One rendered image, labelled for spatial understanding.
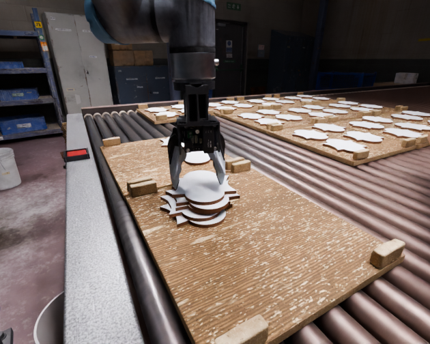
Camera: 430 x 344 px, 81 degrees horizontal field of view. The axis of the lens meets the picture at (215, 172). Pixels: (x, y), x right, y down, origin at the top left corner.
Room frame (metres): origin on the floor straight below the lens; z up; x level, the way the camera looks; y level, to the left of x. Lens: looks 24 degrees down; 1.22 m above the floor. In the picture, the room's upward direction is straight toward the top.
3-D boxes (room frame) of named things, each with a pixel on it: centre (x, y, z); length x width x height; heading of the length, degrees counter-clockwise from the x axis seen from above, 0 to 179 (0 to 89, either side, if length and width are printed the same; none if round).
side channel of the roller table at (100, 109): (2.52, -0.96, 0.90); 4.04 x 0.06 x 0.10; 118
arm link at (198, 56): (0.46, 0.03, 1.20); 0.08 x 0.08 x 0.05
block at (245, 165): (0.64, -0.07, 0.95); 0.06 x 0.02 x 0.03; 119
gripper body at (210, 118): (0.45, 0.03, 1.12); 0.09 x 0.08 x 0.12; 9
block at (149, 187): (0.51, 0.16, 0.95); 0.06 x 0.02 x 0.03; 119
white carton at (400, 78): (5.90, -4.20, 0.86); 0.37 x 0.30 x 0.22; 36
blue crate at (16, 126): (4.18, 3.22, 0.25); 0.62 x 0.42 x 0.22; 133
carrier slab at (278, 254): (0.41, -0.05, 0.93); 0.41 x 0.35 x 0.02; 29
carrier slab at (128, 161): (0.77, 0.16, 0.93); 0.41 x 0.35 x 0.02; 30
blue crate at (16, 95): (4.24, 3.15, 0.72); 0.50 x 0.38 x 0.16; 118
